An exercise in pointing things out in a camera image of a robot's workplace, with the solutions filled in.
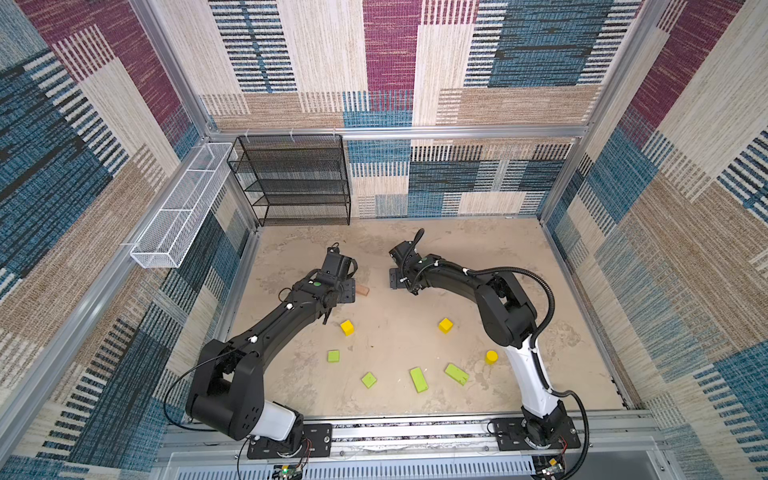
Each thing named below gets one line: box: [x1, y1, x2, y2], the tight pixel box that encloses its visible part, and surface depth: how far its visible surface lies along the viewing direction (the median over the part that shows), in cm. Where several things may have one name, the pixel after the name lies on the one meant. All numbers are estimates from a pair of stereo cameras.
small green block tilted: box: [361, 372, 377, 389], surface depth 84 cm
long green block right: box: [445, 363, 469, 386], surface depth 85 cm
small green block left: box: [328, 350, 341, 363], surface depth 88 cm
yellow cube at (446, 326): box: [438, 318, 455, 335], surface depth 93 cm
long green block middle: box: [410, 367, 429, 393], surface depth 84 cm
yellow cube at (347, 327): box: [340, 320, 355, 336], surface depth 93 cm
